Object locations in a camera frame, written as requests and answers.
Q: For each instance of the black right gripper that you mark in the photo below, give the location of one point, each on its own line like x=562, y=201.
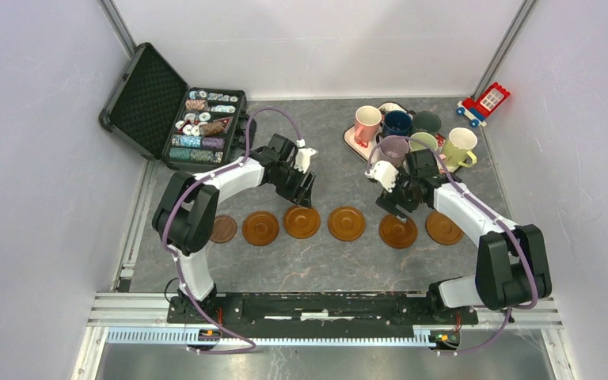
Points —
x=389, y=199

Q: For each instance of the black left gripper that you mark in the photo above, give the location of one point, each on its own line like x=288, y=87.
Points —
x=301, y=195

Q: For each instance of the brown grooved wooden coaster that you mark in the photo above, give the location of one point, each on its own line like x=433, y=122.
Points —
x=442, y=229
x=396, y=233
x=260, y=228
x=346, y=223
x=301, y=222

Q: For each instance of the white strawberry print tray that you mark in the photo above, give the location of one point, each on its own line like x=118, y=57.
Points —
x=369, y=152

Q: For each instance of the dark walnut coaster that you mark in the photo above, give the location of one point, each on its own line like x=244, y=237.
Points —
x=224, y=229

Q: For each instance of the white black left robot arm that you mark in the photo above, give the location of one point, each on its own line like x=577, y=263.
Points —
x=186, y=212

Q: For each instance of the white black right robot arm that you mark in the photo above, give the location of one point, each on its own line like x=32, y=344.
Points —
x=512, y=268

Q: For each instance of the lilac mug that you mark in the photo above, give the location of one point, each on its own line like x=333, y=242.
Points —
x=393, y=149

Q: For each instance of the light green mug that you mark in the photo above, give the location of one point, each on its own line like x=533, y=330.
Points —
x=422, y=141

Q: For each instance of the dark blue mug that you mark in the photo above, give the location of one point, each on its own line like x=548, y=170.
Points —
x=397, y=123

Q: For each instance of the dark green mug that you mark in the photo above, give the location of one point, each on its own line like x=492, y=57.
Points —
x=426, y=121

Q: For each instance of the yellow-green mug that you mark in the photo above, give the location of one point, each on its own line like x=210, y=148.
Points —
x=458, y=149

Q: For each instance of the pink mug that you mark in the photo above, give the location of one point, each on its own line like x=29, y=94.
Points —
x=367, y=121

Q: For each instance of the black poker chip case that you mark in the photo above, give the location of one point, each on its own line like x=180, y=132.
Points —
x=195, y=129

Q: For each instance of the red blue toy block car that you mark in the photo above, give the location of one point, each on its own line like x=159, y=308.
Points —
x=477, y=111

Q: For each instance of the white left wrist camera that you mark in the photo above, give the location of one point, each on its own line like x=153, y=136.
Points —
x=303, y=158

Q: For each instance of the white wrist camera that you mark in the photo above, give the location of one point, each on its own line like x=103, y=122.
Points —
x=303, y=158
x=384, y=173

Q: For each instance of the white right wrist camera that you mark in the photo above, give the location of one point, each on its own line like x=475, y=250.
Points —
x=384, y=173

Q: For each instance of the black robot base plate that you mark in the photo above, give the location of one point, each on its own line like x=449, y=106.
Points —
x=381, y=314

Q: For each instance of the aluminium frame rail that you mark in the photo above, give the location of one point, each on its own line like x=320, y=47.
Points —
x=140, y=318

